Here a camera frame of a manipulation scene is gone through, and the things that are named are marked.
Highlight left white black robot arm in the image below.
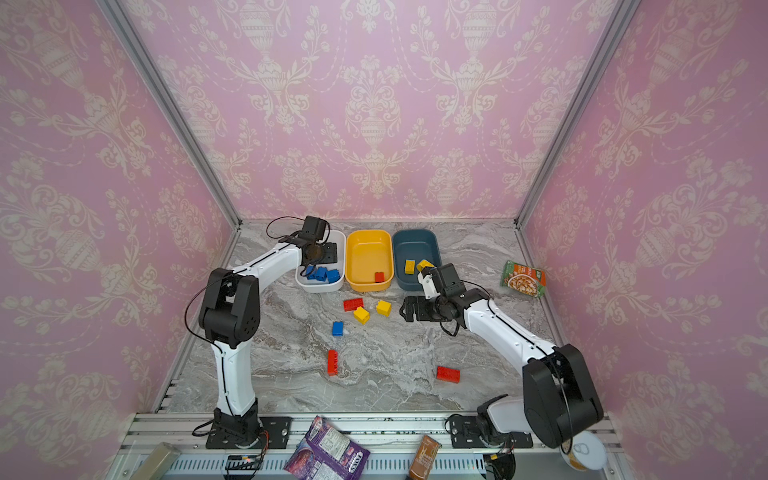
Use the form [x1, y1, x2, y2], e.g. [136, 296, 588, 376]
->
[198, 239, 341, 449]

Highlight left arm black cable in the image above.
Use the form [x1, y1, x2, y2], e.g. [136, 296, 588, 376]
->
[265, 215, 304, 241]

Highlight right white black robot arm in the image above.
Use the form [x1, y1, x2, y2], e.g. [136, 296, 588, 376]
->
[399, 289, 604, 453]

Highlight white plastic container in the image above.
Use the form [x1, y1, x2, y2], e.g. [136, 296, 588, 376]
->
[295, 230, 347, 294]

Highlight red long lego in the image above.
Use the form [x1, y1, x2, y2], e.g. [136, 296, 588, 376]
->
[436, 366, 461, 384]

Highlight yellow long lego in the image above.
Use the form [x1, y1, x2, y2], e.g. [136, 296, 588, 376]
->
[416, 259, 434, 272]

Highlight yellow plastic container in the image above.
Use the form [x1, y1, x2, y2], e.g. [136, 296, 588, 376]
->
[345, 229, 394, 293]

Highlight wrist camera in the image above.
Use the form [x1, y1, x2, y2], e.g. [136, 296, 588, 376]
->
[418, 263, 466, 300]
[298, 215, 330, 244]

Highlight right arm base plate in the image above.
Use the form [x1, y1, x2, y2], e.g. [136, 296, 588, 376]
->
[444, 414, 533, 450]

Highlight dark teal plastic container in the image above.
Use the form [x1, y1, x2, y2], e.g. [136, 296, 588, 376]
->
[392, 229, 442, 292]

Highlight green food packet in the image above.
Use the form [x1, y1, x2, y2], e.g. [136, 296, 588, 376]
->
[500, 260, 547, 298]

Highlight brown snack bar packet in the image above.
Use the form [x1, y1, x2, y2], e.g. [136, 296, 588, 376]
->
[407, 435, 442, 480]

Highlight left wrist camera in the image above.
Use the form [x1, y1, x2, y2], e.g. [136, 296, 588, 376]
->
[298, 215, 330, 244]

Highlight white tin can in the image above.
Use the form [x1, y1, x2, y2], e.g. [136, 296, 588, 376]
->
[561, 431, 607, 472]

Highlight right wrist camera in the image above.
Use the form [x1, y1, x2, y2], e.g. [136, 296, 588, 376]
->
[418, 263, 466, 300]

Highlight purple snack box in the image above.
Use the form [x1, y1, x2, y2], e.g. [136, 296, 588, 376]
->
[283, 416, 370, 480]

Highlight olive box bottom left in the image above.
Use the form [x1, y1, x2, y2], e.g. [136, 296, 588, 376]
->
[130, 442, 181, 480]

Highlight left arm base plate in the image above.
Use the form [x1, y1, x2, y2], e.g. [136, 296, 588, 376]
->
[205, 415, 291, 450]

